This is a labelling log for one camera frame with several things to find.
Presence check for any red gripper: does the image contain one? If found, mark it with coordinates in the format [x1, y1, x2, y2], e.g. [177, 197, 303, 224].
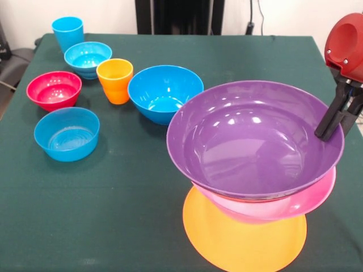
[314, 12, 363, 142]

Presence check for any large pink bowl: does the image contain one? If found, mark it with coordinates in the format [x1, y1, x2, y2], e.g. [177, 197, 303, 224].
[191, 167, 337, 224]

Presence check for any purple bowl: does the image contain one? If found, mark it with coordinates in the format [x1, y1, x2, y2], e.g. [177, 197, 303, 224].
[166, 80, 345, 201]

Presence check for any large orange bowl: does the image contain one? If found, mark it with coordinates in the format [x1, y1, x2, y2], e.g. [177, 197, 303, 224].
[183, 185, 308, 272]

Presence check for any orange cup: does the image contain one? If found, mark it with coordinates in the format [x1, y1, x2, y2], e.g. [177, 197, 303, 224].
[96, 58, 134, 105]

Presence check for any dark green tablecloth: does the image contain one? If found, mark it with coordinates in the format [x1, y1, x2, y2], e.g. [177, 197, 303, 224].
[0, 33, 363, 272]

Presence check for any small ribbed cyan bowl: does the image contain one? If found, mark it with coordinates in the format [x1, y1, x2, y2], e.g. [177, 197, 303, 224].
[64, 41, 113, 80]

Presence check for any translucent blue bowl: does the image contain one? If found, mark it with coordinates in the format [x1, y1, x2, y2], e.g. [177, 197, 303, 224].
[33, 107, 100, 163]

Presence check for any blue cup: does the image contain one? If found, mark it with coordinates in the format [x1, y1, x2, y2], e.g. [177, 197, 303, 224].
[51, 16, 85, 54]

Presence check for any small crimson bowl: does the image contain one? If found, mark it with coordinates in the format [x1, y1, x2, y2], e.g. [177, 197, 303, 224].
[26, 70, 83, 112]

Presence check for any black hanging cable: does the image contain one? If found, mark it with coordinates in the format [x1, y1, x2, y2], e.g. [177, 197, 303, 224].
[245, 0, 266, 36]

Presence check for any grey pedestal leg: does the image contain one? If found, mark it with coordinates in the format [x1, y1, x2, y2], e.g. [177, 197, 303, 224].
[0, 21, 37, 86]

